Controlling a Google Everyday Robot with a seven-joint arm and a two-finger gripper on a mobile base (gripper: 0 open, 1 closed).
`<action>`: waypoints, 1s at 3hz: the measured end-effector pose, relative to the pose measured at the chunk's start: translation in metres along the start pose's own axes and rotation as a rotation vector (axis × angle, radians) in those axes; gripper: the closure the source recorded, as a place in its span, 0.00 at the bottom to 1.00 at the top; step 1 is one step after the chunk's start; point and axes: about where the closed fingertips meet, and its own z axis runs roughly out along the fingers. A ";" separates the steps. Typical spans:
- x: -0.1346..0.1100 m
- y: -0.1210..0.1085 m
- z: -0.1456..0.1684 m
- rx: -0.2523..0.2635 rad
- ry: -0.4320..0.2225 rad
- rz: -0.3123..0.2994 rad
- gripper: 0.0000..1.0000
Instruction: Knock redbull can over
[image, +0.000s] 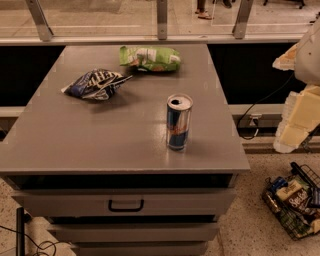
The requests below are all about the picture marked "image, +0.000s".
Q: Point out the black pole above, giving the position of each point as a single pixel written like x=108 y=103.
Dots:
x=20 y=236

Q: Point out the green chip bag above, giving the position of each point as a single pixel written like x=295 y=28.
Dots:
x=150 y=58

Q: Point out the middle metal railing post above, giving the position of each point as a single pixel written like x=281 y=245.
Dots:
x=161 y=19

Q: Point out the left metal railing post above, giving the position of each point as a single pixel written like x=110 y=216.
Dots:
x=44 y=31

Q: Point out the black drawer handle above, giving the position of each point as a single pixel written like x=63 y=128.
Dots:
x=125 y=206

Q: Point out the blue white chip bag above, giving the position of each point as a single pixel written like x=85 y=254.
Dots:
x=98 y=84

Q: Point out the wall power outlet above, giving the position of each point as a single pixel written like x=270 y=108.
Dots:
x=254 y=119

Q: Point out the right metal railing post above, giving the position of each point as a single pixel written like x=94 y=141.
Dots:
x=239 y=29

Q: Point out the grey drawer cabinet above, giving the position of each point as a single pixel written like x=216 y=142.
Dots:
x=65 y=158

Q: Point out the Red Bull can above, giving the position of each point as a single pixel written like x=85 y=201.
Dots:
x=179 y=107

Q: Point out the wire basket of snacks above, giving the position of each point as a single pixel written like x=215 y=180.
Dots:
x=295 y=201

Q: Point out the person's feet in background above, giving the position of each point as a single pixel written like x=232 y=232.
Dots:
x=201 y=10

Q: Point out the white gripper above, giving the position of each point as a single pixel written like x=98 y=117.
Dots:
x=309 y=60

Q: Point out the metal railing post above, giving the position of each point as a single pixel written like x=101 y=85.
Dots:
x=161 y=19
x=239 y=29
x=44 y=31

